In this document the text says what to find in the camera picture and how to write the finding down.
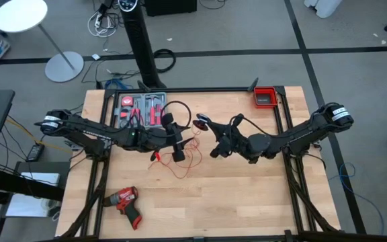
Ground white plastic container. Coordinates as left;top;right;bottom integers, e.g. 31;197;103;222
303;0;344;19

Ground black tower fan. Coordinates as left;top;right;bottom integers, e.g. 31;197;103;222
117;0;168;90

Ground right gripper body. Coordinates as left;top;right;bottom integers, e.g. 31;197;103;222
209;114;245;159

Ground small red plastic bin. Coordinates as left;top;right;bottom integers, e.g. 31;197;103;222
253;85;279;110

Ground black box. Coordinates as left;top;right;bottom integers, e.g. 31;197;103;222
144;0;198;17

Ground white power strip cables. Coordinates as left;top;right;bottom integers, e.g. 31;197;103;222
87;9;118;38

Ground blue cable bundle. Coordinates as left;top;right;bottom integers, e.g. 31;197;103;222
104;78;131;91

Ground red handled pliers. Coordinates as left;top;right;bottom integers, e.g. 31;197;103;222
129;106;142;127

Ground black power adapter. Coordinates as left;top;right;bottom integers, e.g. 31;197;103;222
26;143;46;163

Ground black right camera cable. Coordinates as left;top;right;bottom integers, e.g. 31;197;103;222
229;114;273;137

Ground grey tool kit case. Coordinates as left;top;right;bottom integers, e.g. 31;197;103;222
113;91;168;130

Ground thin red wire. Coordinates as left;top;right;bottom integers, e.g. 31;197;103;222
147;126;204;180

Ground red black cordless drill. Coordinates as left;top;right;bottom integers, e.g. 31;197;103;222
102;186;144;231

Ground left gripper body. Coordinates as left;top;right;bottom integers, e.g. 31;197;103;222
161;113;187;163

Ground black left camera cable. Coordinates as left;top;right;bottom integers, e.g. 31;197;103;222
159;99;193;135

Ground coiled black floor cable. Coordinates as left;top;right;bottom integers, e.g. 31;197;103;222
153;48;177;74

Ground black camera cable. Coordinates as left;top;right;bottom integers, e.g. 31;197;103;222
159;99;193;135
229;114;273;137

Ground red handled hammer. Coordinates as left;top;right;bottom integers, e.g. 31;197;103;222
145;94;161;126

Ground long blue floor cable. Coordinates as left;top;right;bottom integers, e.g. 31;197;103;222
327;161;386;236

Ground red handled screwdriver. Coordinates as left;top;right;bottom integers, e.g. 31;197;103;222
156;104;166;126

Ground black wire spool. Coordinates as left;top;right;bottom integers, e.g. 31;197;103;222
192;112;212;132

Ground black side stand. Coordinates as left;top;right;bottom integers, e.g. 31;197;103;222
0;160;71;242

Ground white flat box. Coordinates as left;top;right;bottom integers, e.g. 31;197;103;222
20;171;62;188

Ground black aluminium rig frame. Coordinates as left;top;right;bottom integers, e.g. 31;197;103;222
45;77;387;242

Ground white round side table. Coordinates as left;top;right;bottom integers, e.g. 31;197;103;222
0;0;85;83

